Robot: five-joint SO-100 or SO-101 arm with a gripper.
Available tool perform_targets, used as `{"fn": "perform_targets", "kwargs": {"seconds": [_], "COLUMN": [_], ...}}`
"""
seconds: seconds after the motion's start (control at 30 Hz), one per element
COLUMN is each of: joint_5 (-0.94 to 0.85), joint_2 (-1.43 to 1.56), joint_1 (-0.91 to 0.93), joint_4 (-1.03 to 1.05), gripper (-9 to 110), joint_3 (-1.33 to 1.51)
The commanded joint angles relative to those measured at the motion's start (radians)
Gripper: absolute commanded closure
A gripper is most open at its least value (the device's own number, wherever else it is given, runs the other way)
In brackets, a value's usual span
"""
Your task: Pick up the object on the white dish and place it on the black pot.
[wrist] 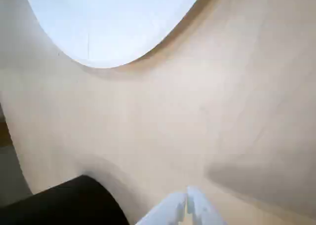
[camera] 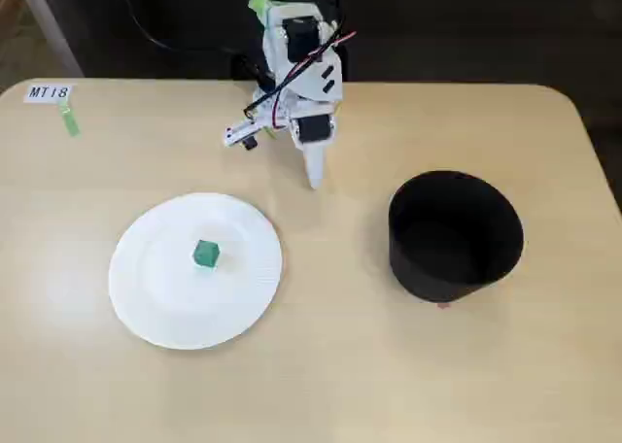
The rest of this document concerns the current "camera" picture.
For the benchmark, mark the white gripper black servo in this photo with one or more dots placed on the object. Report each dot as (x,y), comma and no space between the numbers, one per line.
(311,130)

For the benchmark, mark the green cube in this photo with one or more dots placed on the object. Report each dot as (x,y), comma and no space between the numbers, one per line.
(206,254)

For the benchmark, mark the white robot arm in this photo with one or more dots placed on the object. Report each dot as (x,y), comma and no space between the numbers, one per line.
(281,49)

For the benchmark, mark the black round pot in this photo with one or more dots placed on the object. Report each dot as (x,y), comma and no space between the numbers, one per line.
(452,239)

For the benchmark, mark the small green tape piece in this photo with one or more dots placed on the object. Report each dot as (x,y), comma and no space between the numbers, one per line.
(270,133)

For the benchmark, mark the red tape piece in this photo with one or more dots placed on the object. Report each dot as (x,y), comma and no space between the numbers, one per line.
(443,305)

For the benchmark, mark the white paper plate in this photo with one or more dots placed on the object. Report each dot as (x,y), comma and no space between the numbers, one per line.
(160,287)

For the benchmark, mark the green tape strip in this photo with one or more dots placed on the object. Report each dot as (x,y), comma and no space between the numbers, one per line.
(69,120)

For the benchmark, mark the white MT18 label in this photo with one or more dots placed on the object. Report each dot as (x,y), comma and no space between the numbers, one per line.
(48,93)

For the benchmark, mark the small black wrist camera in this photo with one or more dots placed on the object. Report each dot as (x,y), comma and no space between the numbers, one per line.
(239,133)

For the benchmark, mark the white metal post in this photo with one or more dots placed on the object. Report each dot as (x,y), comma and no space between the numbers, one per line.
(48,25)

